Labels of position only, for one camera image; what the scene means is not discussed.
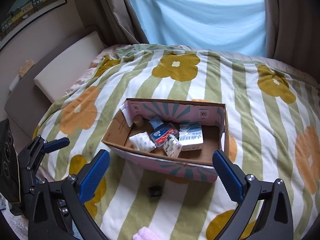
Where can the pink printed cardboard box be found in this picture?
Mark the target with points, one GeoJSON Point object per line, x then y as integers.
{"type": "Point", "coordinates": [190, 172]}

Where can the white patterned cloth bundle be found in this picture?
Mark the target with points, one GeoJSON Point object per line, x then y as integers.
{"type": "Point", "coordinates": [141, 142]}

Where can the floral tissue pack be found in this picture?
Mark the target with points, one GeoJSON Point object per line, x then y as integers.
{"type": "Point", "coordinates": [172, 146]}

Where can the pink folded towel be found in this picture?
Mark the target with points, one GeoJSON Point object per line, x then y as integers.
{"type": "Point", "coordinates": [145, 234]}

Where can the striped floral blanket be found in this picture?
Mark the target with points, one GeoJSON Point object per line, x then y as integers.
{"type": "Point", "coordinates": [255, 120]}

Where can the light blue cloth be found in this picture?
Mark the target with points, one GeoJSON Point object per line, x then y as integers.
{"type": "Point", "coordinates": [200, 17]}

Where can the wall poster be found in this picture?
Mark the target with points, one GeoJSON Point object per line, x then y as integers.
{"type": "Point", "coordinates": [27, 7]}

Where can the taupe headboard panel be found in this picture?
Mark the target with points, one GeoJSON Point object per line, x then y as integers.
{"type": "Point", "coordinates": [27, 107]}

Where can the white headboard cushion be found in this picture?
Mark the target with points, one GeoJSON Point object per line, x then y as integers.
{"type": "Point", "coordinates": [67, 65]}

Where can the black box with circles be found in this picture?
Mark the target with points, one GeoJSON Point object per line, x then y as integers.
{"type": "Point", "coordinates": [8, 162]}

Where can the clear case red blue label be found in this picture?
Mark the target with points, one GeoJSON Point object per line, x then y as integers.
{"type": "Point", "coordinates": [163, 132]}

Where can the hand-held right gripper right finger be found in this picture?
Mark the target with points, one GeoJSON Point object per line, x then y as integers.
{"type": "Point", "coordinates": [226, 177]}

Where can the small wooden block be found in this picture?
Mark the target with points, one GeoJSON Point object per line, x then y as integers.
{"type": "Point", "coordinates": [26, 67]}

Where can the white teal carton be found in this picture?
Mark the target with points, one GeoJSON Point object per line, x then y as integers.
{"type": "Point", "coordinates": [191, 137]}

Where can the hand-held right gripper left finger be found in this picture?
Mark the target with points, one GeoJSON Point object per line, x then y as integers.
{"type": "Point", "coordinates": [96, 177]}

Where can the small black object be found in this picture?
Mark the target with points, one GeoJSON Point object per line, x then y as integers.
{"type": "Point", "coordinates": [155, 191]}

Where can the small blue box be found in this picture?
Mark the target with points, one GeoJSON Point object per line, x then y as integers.
{"type": "Point", "coordinates": [155, 123]}

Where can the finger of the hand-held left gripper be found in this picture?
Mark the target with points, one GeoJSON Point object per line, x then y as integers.
{"type": "Point", "coordinates": [58, 143]}
{"type": "Point", "coordinates": [28, 182]}

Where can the brown curtain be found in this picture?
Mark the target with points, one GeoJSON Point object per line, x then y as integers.
{"type": "Point", "coordinates": [115, 10]}
{"type": "Point", "coordinates": [292, 17]}

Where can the small beige tape roll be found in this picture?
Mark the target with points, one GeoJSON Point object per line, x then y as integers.
{"type": "Point", "coordinates": [138, 121]}

